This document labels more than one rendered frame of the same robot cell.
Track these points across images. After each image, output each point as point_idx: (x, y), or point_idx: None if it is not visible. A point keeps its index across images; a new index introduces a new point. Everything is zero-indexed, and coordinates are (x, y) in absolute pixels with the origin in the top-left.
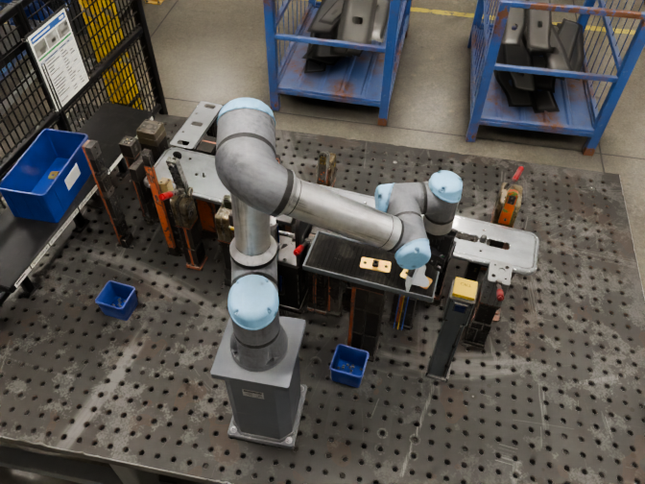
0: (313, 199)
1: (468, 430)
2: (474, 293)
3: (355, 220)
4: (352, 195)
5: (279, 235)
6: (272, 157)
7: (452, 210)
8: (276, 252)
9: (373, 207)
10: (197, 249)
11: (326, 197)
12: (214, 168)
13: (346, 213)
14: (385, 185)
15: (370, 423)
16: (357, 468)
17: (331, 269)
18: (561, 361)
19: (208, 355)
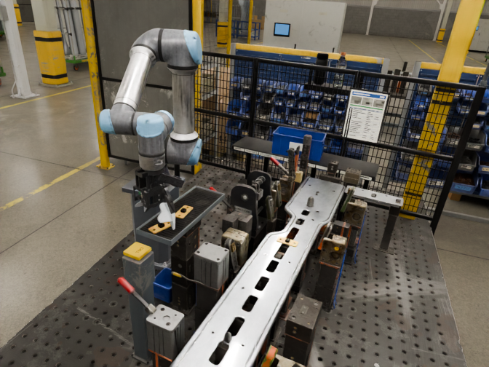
0: (131, 59)
1: (81, 360)
2: (128, 253)
3: (122, 80)
4: (299, 256)
5: (262, 223)
6: (150, 37)
7: (137, 140)
8: (180, 143)
9: (282, 266)
10: (277, 219)
11: (132, 63)
12: (324, 198)
13: (125, 74)
14: (166, 112)
15: (123, 298)
16: (98, 286)
17: (188, 195)
18: None
19: (206, 234)
